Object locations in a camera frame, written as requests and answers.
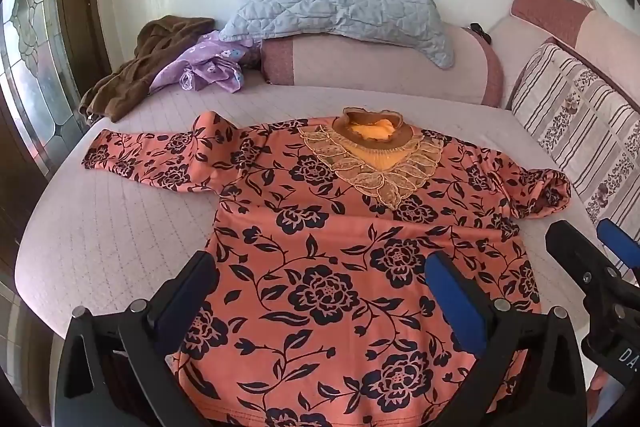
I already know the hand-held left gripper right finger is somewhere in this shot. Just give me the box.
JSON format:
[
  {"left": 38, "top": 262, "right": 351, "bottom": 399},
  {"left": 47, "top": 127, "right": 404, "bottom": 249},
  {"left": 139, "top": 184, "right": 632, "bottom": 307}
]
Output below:
[{"left": 425, "top": 251, "right": 588, "bottom": 427}]

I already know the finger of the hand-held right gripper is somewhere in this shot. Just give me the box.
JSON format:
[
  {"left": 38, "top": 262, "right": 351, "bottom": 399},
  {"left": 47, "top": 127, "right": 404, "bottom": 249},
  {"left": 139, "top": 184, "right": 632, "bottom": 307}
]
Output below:
[
  {"left": 545, "top": 219, "right": 640, "bottom": 308},
  {"left": 596, "top": 218, "right": 640, "bottom": 270}
]

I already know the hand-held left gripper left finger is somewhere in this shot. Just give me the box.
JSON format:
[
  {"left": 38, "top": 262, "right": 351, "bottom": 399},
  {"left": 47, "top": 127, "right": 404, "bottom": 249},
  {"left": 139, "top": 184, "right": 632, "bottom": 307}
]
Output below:
[{"left": 54, "top": 251, "right": 221, "bottom": 427}]

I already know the orange floral long-sleeve shirt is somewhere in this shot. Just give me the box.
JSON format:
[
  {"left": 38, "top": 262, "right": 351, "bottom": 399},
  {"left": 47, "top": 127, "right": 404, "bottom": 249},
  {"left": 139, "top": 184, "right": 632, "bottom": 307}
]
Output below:
[{"left": 81, "top": 107, "right": 572, "bottom": 427}]

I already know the bed with white quilted sheet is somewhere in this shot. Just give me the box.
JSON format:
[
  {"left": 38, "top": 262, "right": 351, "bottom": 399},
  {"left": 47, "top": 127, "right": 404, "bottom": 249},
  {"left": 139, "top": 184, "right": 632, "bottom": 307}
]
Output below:
[{"left": 14, "top": 72, "right": 608, "bottom": 358}]

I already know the striped floral cushion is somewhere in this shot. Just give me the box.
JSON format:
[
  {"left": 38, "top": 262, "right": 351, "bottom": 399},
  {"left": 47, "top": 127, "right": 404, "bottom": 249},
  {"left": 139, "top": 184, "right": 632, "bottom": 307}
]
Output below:
[{"left": 506, "top": 42, "right": 640, "bottom": 228}]

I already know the brown fuzzy garment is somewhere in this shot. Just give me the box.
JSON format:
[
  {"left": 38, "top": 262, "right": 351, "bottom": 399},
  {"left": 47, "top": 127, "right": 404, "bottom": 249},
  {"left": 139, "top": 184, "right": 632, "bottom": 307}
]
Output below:
[{"left": 79, "top": 14, "right": 216, "bottom": 122}]

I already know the purple floral cloth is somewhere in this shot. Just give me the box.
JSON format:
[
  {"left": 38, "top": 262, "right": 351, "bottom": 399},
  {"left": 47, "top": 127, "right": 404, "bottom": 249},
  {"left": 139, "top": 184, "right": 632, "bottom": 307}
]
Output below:
[{"left": 150, "top": 29, "right": 261, "bottom": 94}]

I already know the pink padded sofa back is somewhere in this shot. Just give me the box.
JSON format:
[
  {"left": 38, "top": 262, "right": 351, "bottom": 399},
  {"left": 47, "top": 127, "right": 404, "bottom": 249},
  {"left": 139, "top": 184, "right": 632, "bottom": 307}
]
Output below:
[{"left": 510, "top": 0, "right": 640, "bottom": 78}]

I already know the pink rolled bedding bolster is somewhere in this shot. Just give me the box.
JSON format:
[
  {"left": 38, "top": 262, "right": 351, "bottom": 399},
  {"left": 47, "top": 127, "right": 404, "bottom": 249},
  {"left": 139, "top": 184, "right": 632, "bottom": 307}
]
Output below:
[{"left": 260, "top": 23, "right": 505, "bottom": 108}]

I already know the stained glass window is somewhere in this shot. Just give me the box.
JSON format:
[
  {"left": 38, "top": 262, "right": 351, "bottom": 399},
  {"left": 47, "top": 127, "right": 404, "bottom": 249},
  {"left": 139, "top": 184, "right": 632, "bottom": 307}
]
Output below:
[{"left": 0, "top": 0, "right": 86, "bottom": 178}]

